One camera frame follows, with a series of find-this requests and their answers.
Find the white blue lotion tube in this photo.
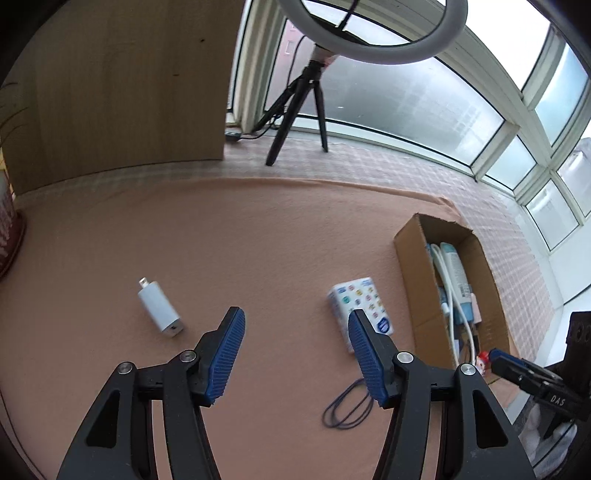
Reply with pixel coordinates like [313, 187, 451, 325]
[438, 242, 476, 324]

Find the black cable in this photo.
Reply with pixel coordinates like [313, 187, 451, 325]
[225, 34, 305, 141]

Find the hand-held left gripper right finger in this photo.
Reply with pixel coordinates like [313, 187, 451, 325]
[347, 309, 539, 480]

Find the white window frame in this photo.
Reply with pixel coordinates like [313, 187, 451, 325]
[226, 0, 591, 315]

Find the cardboard box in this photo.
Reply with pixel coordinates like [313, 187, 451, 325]
[394, 213, 525, 370]

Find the dark blue hair tie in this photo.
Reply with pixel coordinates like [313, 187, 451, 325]
[322, 378, 374, 430]

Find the pink blanket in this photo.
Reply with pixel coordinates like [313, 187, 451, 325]
[0, 178, 527, 480]

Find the checkered pink cloth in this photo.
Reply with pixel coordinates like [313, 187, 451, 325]
[224, 129, 566, 370]

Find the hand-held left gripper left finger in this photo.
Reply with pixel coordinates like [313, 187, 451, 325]
[56, 305, 247, 480]

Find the black tripod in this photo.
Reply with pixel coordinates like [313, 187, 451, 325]
[256, 48, 342, 167]

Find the person's right hand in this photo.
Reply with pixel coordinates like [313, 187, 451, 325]
[519, 404, 580, 472]

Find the patterned tissue pack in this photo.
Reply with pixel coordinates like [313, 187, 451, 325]
[328, 277, 397, 354]

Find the white ring light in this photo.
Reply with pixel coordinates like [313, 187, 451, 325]
[277, 0, 469, 63]

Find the white charger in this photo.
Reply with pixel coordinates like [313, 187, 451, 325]
[137, 276, 186, 339]

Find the white massager with grey balls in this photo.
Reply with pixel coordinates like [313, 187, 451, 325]
[431, 242, 481, 365]

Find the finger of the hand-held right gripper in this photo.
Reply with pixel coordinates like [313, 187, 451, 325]
[492, 362, 542, 395]
[489, 349, 563, 383]

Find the light wooden board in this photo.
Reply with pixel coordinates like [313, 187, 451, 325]
[0, 0, 245, 195]

